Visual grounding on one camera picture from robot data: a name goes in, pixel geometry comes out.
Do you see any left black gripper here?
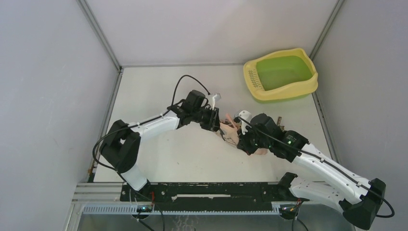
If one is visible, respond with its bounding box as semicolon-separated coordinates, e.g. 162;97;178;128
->
192;107;224;134

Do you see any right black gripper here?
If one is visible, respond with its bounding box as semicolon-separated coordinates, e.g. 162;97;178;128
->
237;122;271;155

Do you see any black sealing clip strip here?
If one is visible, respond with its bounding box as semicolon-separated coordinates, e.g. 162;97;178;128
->
277;116;285;131

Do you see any pink cat litter bag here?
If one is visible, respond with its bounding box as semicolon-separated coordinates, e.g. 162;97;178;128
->
215;113;268;155

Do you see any yellow green litter box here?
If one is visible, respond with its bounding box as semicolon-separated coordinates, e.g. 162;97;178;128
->
243;48;319;103

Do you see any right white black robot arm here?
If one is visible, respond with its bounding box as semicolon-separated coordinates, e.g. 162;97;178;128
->
234;111;386;230

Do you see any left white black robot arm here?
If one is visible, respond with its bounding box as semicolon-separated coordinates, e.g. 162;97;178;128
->
97;90;221;201

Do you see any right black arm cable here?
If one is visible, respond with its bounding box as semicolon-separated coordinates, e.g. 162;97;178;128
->
237;116;396;218

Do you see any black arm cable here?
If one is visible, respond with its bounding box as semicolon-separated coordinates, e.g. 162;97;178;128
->
92;74;212;173
237;116;396;218

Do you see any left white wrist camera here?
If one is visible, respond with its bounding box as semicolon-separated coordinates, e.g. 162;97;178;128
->
207;93;221;110

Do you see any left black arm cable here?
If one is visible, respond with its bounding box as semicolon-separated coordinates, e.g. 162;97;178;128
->
92;74;212;173

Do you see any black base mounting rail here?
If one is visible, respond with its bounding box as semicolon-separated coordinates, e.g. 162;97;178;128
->
120;182;298;211

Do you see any white slotted cable duct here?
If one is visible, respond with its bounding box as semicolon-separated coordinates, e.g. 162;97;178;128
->
82;204;281;215

